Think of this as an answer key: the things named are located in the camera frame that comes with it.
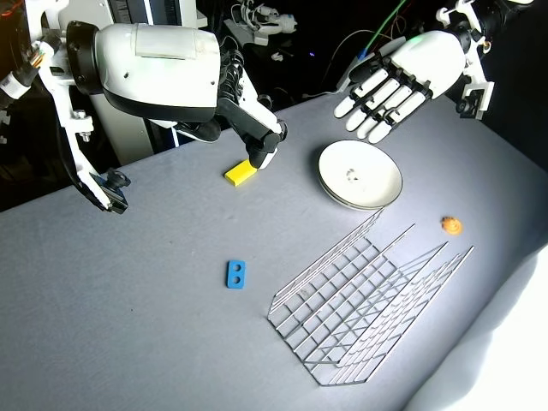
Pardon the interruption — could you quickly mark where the blue block with two holes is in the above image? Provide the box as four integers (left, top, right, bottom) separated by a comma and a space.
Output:
224, 259, 247, 291

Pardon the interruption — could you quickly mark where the spare white robot hand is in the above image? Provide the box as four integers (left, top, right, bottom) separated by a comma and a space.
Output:
224, 0, 299, 47

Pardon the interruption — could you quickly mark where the yellow rectangular block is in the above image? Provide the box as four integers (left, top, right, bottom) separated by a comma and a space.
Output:
223, 158, 259, 188

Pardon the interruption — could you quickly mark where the small orange toy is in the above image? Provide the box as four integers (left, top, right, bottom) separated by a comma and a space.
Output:
440, 216, 463, 237

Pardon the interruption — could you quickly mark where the silver wire dish rack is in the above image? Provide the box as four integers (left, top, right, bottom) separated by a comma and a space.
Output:
266, 208, 475, 386

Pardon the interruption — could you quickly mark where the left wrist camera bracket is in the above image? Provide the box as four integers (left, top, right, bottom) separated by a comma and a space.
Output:
435, 0, 496, 121

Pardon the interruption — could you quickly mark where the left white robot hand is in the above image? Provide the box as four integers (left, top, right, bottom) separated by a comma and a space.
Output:
333, 30, 468, 145

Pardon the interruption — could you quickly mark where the thin white cable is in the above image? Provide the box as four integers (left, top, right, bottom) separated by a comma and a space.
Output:
301, 29, 406, 99

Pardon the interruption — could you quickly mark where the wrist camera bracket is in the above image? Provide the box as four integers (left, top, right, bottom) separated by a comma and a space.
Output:
435, 0, 496, 121
25, 0, 130, 215

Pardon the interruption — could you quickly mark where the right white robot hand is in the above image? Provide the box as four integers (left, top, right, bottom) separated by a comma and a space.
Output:
66, 20, 289, 170

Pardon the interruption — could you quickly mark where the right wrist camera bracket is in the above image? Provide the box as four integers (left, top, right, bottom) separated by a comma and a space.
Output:
25, 0, 130, 215

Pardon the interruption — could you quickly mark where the green cable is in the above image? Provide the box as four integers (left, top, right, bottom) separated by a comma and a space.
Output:
366, 0, 410, 55

